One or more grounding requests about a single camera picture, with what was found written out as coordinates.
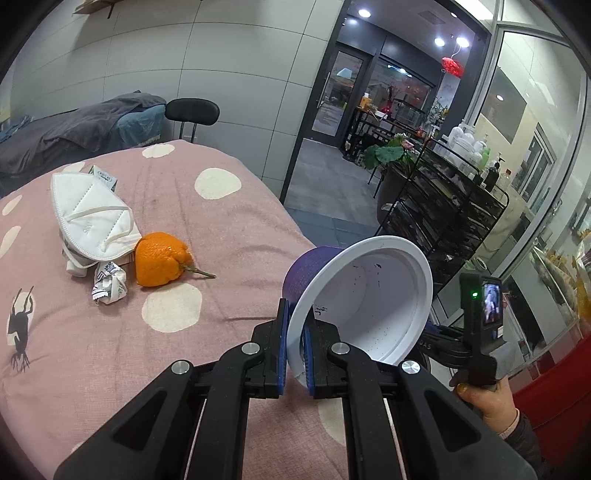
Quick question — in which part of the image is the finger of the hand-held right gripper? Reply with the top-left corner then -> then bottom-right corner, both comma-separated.
426,319 -> 465,340

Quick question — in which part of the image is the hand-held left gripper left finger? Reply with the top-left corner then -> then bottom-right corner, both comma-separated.
53,298 -> 291,480

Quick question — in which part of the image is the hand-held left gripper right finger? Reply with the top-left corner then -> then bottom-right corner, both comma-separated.
301,308 -> 539,480

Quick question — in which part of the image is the white and purple paper cup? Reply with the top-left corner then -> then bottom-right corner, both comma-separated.
283,235 -> 434,386

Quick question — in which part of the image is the person's right forearm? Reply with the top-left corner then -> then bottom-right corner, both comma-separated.
496,411 -> 551,480

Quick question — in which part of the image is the person's right hand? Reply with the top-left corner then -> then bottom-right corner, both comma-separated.
450,376 -> 520,439

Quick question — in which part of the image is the red plastic bin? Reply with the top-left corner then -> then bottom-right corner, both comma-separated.
510,323 -> 591,445

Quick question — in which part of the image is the orange with stem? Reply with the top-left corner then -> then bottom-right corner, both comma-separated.
135,232 -> 217,288

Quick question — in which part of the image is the group of toiletry bottles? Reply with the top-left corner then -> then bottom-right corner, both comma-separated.
448,124 -> 513,192

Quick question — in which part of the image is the green potted plant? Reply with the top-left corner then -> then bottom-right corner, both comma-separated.
362,133 -> 416,227

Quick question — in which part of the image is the crumpled white printed wrapper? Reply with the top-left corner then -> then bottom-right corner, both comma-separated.
91,261 -> 127,305

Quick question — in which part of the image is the black metal table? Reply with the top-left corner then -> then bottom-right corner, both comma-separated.
344,106 -> 416,167

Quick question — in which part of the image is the white face mask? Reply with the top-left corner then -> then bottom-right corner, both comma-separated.
50,172 -> 143,278

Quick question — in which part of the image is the glass door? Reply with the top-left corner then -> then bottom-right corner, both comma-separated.
311,46 -> 375,139

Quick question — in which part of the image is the small white green box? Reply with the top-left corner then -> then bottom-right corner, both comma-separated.
88,165 -> 118,190

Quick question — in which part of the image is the black chair back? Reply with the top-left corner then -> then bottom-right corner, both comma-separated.
165,98 -> 221,144

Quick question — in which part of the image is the blue pillow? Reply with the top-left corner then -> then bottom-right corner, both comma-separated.
115,105 -> 167,148

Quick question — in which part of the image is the grey blanket on bed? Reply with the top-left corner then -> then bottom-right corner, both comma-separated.
0,92 -> 168,185

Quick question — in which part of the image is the blue clothes pile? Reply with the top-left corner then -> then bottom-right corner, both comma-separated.
0,115 -> 34,145

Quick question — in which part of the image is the black wire rack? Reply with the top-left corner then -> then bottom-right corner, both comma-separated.
376,138 -> 511,296

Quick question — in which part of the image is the black door frame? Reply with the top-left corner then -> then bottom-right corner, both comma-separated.
281,0 -> 492,204

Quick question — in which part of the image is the wooden wall shelf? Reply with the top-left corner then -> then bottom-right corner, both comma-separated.
73,0 -> 139,19

